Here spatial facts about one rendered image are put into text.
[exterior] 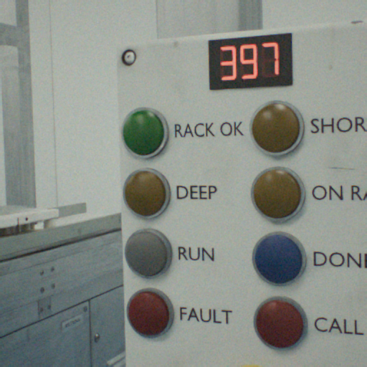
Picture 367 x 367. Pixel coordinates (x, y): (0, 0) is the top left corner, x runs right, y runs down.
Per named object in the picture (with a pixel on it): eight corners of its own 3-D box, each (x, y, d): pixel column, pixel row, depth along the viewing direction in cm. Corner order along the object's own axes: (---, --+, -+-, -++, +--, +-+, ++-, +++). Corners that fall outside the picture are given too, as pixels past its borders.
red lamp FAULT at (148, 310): (167, 340, 40) (166, 293, 40) (125, 336, 41) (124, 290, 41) (173, 336, 41) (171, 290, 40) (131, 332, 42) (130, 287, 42)
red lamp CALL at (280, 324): (302, 353, 37) (302, 302, 37) (254, 348, 38) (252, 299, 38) (306, 348, 38) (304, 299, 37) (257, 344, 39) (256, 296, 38)
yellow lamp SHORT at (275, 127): (299, 153, 36) (298, 100, 36) (249, 153, 37) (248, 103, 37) (302, 153, 37) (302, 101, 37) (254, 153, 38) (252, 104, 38)
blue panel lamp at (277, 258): (302, 287, 37) (300, 236, 36) (252, 284, 38) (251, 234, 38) (304, 284, 37) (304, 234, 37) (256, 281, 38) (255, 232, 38)
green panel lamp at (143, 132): (162, 155, 39) (160, 107, 39) (120, 156, 40) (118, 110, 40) (168, 155, 40) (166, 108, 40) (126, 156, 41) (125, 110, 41)
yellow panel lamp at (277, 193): (300, 220, 36) (299, 168, 36) (251, 219, 37) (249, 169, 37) (304, 218, 37) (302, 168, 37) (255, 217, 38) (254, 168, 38)
